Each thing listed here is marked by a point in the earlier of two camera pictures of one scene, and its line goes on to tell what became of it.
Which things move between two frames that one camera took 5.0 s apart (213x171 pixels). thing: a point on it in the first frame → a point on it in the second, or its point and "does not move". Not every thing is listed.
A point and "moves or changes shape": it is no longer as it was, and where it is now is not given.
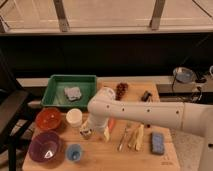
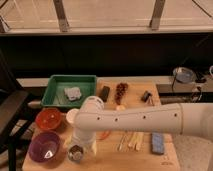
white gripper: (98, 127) → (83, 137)
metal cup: (85, 133) moves or changes shape
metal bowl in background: (184, 75) does not move
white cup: (74, 117) does not move
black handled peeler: (145, 96) does not move
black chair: (12, 99) does not move
